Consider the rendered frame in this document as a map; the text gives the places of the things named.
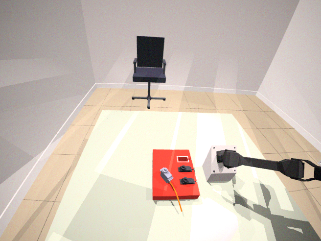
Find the red flat rectangular plate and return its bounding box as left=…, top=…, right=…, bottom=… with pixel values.
left=152, top=149, right=200, bottom=200

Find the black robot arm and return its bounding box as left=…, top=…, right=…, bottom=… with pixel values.
left=216, top=149, right=321, bottom=182

